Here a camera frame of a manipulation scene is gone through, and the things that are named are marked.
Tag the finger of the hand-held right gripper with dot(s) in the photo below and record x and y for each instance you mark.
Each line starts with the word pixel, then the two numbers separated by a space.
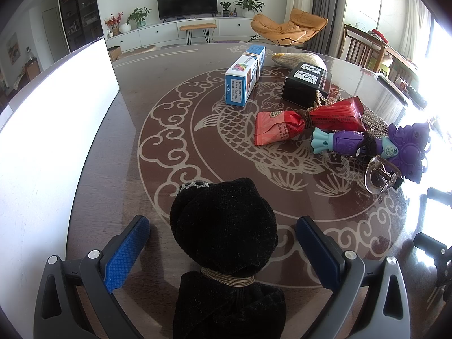
pixel 439 194
pixel 429 243

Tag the small potted plant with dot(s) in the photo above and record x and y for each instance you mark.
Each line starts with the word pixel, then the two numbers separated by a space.
pixel 225 7

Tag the beige cat scratcher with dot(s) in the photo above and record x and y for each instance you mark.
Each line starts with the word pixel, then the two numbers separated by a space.
pixel 136 51

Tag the cardboard box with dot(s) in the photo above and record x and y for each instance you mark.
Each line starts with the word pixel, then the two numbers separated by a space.
pixel 113 53

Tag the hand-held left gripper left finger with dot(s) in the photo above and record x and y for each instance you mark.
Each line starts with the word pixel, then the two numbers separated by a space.
pixel 127 250

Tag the white box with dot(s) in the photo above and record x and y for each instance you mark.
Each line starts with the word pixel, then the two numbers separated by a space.
pixel 53 130

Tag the red snack packet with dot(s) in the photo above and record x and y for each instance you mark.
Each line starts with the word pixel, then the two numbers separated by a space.
pixel 279 127

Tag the grey and white curtain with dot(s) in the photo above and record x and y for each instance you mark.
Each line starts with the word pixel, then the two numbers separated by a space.
pixel 317 7

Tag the white television cabinet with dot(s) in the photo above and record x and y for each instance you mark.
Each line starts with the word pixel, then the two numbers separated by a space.
pixel 159 31

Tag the large leafy potted plant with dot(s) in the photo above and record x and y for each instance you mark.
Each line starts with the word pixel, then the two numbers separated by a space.
pixel 249 3

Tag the orange rocking chair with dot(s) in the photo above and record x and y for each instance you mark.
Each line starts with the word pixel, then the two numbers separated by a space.
pixel 282 26

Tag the cream knitted pouch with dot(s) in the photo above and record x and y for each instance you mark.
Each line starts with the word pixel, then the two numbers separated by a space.
pixel 303 59

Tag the blue white toothpaste carton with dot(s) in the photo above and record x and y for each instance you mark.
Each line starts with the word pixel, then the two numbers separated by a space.
pixel 240 81

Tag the red flower arrangement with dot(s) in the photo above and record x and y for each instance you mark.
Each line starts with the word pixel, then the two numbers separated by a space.
pixel 114 24

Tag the purple plastic toy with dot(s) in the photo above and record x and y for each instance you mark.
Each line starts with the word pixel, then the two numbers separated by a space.
pixel 406 144

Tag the dark glass display cabinet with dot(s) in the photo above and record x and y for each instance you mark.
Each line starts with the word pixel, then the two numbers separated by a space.
pixel 79 3

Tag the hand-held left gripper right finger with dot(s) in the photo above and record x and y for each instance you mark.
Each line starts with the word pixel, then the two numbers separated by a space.
pixel 319 250

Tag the green plastic stool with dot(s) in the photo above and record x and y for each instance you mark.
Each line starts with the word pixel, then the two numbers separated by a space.
pixel 383 70

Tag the black curved television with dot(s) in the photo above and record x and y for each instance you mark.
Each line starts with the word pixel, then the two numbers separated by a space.
pixel 187 1

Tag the green potted plant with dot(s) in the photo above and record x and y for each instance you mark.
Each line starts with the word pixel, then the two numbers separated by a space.
pixel 139 16

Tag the black rectangular box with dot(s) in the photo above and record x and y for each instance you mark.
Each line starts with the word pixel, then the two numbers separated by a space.
pixel 300 91

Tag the black velvet pouch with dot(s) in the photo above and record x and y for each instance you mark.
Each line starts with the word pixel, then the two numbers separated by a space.
pixel 222 226

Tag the wooden slatted chair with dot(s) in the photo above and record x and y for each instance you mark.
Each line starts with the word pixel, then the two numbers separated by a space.
pixel 360 47

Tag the orange padded bench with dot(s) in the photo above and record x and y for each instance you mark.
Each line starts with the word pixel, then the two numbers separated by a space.
pixel 197 26

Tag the brown patterned glass desktop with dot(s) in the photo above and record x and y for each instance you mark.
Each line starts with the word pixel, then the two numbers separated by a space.
pixel 169 183

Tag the framed wall painting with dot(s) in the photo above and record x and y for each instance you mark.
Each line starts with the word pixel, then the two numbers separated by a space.
pixel 14 47

